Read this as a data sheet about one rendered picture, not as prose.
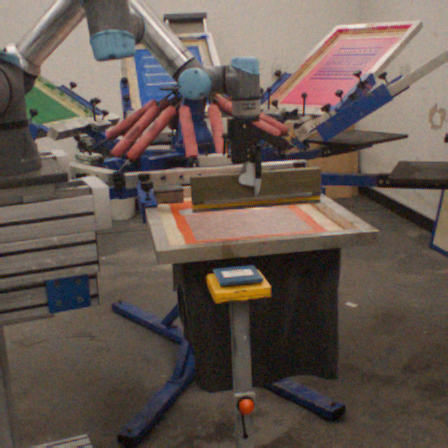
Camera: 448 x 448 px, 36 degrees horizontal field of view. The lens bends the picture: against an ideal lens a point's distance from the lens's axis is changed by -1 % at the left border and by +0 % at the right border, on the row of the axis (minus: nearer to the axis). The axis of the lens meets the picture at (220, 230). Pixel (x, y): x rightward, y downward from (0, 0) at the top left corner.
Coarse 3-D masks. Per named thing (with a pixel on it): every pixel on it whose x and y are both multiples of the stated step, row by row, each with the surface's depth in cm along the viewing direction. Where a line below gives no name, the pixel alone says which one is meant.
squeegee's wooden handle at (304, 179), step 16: (192, 176) 183; (208, 176) 183; (224, 176) 183; (272, 176) 185; (288, 176) 186; (304, 176) 187; (320, 176) 187; (192, 192) 183; (208, 192) 183; (224, 192) 184; (240, 192) 185; (272, 192) 186; (288, 192) 187; (304, 192) 188; (320, 192) 188
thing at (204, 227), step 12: (180, 204) 237; (180, 216) 220; (192, 216) 219; (204, 216) 218; (216, 216) 218; (228, 216) 217; (240, 216) 216; (180, 228) 205; (192, 228) 205; (204, 228) 204; (216, 228) 203; (228, 228) 203; (240, 228) 202; (192, 240) 192; (204, 240) 192; (216, 240) 191; (228, 240) 191
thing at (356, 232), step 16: (320, 208) 217; (336, 208) 206; (160, 224) 197; (352, 224) 189; (368, 224) 186; (160, 240) 181; (240, 240) 177; (256, 240) 177; (272, 240) 176; (288, 240) 177; (304, 240) 178; (320, 240) 178; (336, 240) 179; (352, 240) 180; (368, 240) 181; (160, 256) 172; (176, 256) 173; (192, 256) 174; (208, 256) 174; (224, 256) 175; (240, 256) 176
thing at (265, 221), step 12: (252, 216) 215; (264, 216) 215; (276, 216) 214; (288, 216) 213; (300, 216) 213; (252, 228) 202; (264, 228) 201; (276, 228) 200; (288, 228) 200; (300, 228) 199; (312, 228) 198; (324, 228) 197
